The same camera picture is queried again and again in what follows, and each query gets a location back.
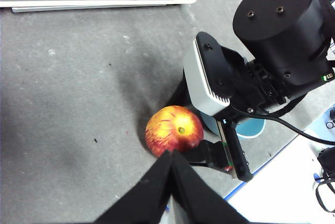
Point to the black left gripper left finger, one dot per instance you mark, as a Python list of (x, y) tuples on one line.
[(146, 197)]

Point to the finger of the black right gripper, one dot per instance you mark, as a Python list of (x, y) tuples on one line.
[(181, 95), (206, 154)]

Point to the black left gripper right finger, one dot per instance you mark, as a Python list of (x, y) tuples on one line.
[(199, 197)]

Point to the red yellow apple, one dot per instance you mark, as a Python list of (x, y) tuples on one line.
[(170, 129)]

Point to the blue ribbed bowl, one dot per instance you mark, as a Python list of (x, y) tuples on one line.
[(251, 129)]

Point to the white platform with blue edge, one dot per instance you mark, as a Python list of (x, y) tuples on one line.
[(282, 195)]

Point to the pale grey right camera box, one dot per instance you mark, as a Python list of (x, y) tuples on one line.
[(199, 90)]

